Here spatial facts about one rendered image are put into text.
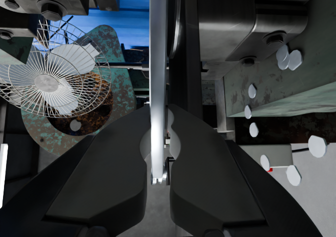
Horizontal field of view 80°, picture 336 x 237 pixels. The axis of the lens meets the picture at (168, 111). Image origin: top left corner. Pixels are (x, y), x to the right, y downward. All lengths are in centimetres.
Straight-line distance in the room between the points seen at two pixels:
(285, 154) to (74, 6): 48
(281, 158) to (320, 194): 77
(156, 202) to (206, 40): 692
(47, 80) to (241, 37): 97
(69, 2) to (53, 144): 144
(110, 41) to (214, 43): 152
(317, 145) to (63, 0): 33
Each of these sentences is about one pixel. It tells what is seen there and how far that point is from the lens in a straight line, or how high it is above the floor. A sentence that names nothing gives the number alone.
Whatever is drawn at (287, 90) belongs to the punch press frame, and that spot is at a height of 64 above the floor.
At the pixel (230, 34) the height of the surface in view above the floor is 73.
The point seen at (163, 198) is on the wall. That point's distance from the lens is 707.
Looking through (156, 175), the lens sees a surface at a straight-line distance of 16.
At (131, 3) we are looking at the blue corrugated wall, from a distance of 236.
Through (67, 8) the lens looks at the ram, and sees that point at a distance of 32.
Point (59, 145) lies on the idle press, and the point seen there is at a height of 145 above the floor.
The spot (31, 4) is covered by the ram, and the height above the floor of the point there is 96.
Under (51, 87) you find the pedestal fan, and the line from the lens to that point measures 113.
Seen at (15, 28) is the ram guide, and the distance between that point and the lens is 40.
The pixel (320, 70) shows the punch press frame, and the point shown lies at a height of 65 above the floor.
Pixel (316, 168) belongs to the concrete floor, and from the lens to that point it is 125.
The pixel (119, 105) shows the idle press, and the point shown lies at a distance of 157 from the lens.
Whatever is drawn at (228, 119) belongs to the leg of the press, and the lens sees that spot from 47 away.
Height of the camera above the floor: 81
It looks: 5 degrees down
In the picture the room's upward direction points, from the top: 90 degrees counter-clockwise
